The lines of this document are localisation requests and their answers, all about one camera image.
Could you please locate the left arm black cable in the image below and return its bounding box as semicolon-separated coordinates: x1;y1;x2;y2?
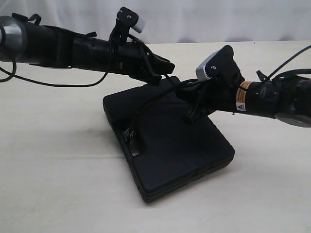
0;13;109;87

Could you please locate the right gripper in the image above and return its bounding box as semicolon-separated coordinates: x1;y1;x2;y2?
176;79;239;124

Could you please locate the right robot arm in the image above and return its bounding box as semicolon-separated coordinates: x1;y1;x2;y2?
176;76;311;128

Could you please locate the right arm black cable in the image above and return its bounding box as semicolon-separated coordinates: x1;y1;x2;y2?
256;43;311;85

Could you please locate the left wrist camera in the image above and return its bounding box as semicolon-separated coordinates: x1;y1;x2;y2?
109;6;146;45

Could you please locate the white backdrop curtain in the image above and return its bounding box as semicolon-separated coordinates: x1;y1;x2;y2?
0;0;311;43

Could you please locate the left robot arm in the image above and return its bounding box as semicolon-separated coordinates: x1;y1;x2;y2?
0;11;175;85

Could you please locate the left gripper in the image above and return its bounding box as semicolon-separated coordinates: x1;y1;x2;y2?
109;39;175;85

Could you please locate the black plastic carrying case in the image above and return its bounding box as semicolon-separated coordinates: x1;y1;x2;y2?
103;76;235;203

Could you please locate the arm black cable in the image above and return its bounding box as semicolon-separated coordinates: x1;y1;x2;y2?
256;43;311;85
0;13;109;87

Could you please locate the black braided rope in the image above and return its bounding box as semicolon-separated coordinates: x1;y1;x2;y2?
123;74;195;151

